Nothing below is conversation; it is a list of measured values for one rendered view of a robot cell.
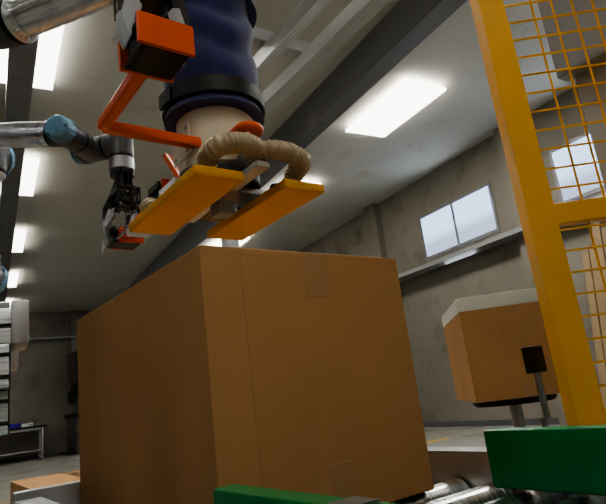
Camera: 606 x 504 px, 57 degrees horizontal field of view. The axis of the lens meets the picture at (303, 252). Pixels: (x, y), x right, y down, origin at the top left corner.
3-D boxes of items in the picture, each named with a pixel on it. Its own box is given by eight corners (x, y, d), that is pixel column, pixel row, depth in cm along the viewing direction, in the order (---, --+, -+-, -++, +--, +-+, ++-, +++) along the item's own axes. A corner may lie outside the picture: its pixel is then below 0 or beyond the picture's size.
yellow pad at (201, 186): (245, 180, 103) (242, 156, 104) (195, 173, 97) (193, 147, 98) (170, 235, 129) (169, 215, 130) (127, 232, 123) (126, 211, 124)
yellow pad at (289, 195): (325, 192, 114) (322, 170, 115) (285, 186, 108) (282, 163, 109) (242, 241, 140) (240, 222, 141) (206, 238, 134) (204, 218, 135)
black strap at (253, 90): (284, 104, 122) (282, 88, 123) (186, 79, 108) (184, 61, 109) (234, 147, 139) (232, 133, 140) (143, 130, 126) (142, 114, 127)
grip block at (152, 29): (195, 55, 82) (193, 26, 83) (138, 39, 77) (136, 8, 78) (172, 84, 88) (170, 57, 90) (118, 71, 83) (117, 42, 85)
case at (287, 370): (435, 489, 93) (396, 257, 103) (223, 555, 69) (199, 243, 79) (247, 477, 138) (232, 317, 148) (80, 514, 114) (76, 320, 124)
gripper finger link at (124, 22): (114, 66, 84) (133, 24, 89) (129, 45, 80) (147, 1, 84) (95, 55, 83) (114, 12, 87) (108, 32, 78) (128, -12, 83)
